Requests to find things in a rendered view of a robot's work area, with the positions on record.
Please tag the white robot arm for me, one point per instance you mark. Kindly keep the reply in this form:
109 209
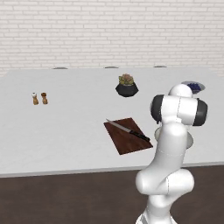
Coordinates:
170 163

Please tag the dark wooden cutting board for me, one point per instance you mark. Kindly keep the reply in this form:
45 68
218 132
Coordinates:
128 139

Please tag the pale grey plate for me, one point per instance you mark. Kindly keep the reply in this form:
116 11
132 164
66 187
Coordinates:
190 140

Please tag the succulent in black pot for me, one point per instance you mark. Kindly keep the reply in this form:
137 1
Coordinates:
127 87

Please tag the grey bar stool seat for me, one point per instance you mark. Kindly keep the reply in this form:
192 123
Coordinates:
111 67
59 68
159 66

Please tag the brown-topped wooden shaker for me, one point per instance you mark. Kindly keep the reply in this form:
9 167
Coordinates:
44 99

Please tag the white-topped wooden shaker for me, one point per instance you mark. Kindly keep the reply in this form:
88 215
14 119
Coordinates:
35 99

